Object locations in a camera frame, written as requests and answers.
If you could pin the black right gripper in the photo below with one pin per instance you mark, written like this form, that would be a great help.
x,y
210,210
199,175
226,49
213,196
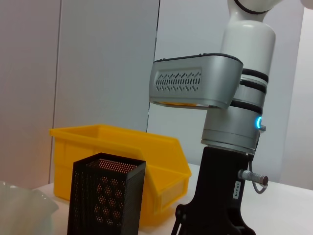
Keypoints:
x,y
220,183

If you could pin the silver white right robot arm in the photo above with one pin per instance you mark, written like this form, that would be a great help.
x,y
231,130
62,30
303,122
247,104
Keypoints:
x,y
247,44

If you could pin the black mesh pen holder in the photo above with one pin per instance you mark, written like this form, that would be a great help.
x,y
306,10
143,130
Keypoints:
x,y
105,195

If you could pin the pale green glass fruit bowl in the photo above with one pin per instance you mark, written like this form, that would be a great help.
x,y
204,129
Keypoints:
x,y
22,208

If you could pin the yellow plastic bin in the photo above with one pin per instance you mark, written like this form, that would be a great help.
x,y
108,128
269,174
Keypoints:
x,y
73,151

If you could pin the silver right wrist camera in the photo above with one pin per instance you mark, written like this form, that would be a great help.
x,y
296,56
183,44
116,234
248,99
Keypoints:
x,y
207,80

